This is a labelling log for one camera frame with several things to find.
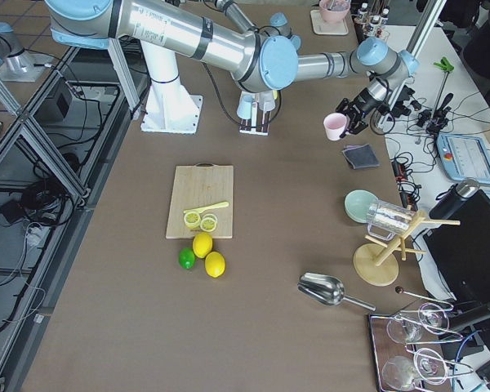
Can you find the yellow lemon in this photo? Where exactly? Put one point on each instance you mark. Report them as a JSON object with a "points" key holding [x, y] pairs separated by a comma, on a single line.
{"points": [[202, 244], [215, 264]]}

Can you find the metal scoop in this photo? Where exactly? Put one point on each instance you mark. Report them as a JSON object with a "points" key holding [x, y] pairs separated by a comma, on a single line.
{"points": [[328, 290]]}

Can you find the wooden mug tree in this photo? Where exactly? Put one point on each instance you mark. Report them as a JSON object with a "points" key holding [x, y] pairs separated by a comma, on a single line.
{"points": [[375, 262]]}

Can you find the clear glass pitcher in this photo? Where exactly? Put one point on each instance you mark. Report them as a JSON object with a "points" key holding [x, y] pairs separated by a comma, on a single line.
{"points": [[385, 220]]}

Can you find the lemon slice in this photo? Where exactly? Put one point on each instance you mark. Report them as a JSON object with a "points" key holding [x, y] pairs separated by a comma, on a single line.
{"points": [[208, 223], [192, 219]]}

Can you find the blue teach pendant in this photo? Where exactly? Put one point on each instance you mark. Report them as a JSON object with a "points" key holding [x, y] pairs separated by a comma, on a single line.
{"points": [[464, 157]]}

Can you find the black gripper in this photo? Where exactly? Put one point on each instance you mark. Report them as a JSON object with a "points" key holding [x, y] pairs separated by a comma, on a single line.
{"points": [[363, 101]]}

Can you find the black power strip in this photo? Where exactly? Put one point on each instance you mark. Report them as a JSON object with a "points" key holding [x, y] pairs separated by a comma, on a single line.
{"points": [[408, 191]]}

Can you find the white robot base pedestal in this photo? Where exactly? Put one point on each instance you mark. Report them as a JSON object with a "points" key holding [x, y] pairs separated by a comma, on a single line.
{"points": [[169, 107]]}

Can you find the grey cloth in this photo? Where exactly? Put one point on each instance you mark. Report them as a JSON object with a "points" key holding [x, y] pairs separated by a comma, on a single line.
{"points": [[362, 157]]}

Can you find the white tray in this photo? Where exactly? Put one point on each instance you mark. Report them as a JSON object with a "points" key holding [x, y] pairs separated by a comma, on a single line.
{"points": [[322, 27]]}

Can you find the wine glass rack tray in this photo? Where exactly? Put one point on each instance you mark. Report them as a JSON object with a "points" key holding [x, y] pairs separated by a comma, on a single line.
{"points": [[384, 348]]}

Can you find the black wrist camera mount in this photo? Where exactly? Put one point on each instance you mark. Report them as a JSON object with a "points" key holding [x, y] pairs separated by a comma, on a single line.
{"points": [[405, 103]]}

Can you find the light blue cup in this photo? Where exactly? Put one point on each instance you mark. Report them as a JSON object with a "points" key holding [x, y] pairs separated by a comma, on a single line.
{"points": [[244, 110]]}

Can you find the wooden cutting board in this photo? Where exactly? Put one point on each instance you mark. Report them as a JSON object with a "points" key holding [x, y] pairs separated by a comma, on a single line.
{"points": [[200, 186]]}

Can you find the pink cup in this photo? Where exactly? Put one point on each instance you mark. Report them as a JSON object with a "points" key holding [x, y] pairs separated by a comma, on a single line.
{"points": [[335, 126]]}

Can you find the black monitor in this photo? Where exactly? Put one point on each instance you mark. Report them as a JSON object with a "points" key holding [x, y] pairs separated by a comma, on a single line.
{"points": [[462, 252]]}

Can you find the yellow plastic knife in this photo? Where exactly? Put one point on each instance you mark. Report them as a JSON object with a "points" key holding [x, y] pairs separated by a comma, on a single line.
{"points": [[208, 207]]}

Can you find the white cup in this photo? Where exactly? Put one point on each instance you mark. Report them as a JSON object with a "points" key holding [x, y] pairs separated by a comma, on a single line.
{"points": [[265, 101]]}

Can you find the green bowl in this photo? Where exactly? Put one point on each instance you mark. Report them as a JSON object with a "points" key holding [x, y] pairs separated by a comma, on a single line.
{"points": [[357, 203]]}

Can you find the pink bowl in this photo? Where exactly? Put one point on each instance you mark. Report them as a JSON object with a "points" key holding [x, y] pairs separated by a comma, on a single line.
{"points": [[334, 11]]}

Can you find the white wire cup holder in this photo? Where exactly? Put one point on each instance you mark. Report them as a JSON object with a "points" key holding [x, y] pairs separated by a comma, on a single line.
{"points": [[251, 125]]}

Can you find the green lime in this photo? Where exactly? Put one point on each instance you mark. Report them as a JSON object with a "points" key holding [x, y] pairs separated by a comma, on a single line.
{"points": [[186, 258]]}

